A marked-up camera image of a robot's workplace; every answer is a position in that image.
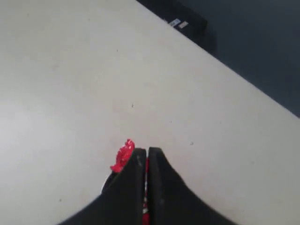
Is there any black box with labels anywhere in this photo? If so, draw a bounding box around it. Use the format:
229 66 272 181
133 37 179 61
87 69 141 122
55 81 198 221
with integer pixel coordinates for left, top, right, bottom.
138 0 217 54

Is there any red candy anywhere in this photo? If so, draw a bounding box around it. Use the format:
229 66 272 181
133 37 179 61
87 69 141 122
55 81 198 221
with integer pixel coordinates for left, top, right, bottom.
110 139 150 225

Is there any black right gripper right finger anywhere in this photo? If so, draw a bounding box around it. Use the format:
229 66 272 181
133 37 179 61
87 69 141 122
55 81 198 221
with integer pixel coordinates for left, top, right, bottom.
148 147 234 225

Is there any stainless steel cup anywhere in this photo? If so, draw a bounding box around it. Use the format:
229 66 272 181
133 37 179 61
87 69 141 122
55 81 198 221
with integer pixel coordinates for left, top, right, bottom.
101 172 116 194

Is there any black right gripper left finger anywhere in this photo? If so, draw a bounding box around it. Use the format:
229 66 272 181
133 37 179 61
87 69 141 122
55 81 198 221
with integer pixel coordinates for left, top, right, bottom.
61 149 146 225

